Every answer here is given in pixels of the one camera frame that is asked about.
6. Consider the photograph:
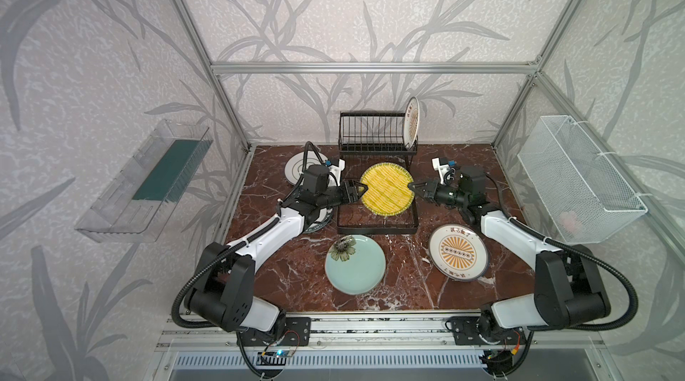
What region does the yellow green woven plate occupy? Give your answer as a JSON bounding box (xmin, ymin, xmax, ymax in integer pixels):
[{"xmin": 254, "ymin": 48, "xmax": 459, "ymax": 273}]
[{"xmin": 360, "ymin": 163, "xmax": 415, "ymax": 217}]

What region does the small white orange sunburst plate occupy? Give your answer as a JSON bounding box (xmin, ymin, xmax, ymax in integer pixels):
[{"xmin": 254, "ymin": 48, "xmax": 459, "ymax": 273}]
[{"xmin": 402, "ymin": 97, "xmax": 420, "ymax": 149}]

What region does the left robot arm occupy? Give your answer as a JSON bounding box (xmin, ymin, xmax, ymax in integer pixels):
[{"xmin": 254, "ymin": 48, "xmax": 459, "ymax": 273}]
[{"xmin": 171, "ymin": 142, "xmax": 369, "ymax": 340}]

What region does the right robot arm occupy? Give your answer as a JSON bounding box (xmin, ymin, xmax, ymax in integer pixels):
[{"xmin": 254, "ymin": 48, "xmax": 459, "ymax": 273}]
[{"xmin": 408, "ymin": 166, "xmax": 639, "ymax": 332}]

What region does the white plate green lettered rim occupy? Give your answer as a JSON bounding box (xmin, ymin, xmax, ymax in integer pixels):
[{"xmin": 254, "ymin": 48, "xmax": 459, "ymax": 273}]
[{"xmin": 303, "ymin": 208, "xmax": 334, "ymax": 235}]

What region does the white plate grey flower outline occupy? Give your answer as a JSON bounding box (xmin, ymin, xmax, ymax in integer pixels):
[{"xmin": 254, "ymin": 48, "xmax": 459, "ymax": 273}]
[{"xmin": 285, "ymin": 152, "xmax": 321, "ymax": 186}]

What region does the large white orange sunburst plate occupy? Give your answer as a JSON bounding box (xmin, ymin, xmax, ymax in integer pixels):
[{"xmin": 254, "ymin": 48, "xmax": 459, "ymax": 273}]
[{"xmin": 428, "ymin": 224, "xmax": 490, "ymax": 282}]

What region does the mint green flower plate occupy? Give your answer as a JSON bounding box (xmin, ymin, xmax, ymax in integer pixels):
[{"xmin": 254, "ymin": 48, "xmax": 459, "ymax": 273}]
[{"xmin": 325, "ymin": 235, "xmax": 386, "ymax": 295}]

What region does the pink object in basket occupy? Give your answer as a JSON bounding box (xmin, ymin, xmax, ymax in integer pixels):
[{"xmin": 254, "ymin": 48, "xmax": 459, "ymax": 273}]
[{"xmin": 559, "ymin": 211, "xmax": 583, "ymax": 235}]

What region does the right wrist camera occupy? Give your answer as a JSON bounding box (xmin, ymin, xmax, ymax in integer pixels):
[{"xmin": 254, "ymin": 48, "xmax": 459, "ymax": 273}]
[{"xmin": 432, "ymin": 157, "xmax": 458, "ymax": 185}]

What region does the black wire dish rack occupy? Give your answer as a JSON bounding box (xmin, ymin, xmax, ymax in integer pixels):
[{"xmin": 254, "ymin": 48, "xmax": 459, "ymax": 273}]
[{"xmin": 335, "ymin": 111, "xmax": 419, "ymax": 236}]

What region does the white wire mesh basket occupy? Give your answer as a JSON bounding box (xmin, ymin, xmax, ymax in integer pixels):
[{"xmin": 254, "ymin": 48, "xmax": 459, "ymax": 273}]
[{"xmin": 518, "ymin": 115, "xmax": 648, "ymax": 245}]

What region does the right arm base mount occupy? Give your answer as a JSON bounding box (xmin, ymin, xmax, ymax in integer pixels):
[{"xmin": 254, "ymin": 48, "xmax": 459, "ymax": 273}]
[{"xmin": 444, "ymin": 315, "xmax": 528, "ymax": 348}]

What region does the aluminium front rail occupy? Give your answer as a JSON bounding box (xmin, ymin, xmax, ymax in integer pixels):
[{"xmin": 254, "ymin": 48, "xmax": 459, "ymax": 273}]
[{"xmin": 153, "ymin": 310, "xmax": 611, "ymax": 352}]

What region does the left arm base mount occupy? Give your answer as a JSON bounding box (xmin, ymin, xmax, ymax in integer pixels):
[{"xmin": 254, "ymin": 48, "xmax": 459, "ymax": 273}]
[{"xmin": 238, "ymin": 316, "xmax": 312, "ymax": 347}]

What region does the aluminium cage frame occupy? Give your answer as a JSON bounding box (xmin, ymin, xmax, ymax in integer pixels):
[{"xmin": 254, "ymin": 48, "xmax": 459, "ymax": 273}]
[{"xmin": 149, "ymin": 0, "xmax": 685, "ymax": 264}]

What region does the clear plastic wall bin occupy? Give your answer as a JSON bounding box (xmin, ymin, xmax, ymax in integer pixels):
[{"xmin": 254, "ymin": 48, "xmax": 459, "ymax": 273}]
[{"xmin": 75, "ymin": 120, "xmax": 213, "ymax": 244}]

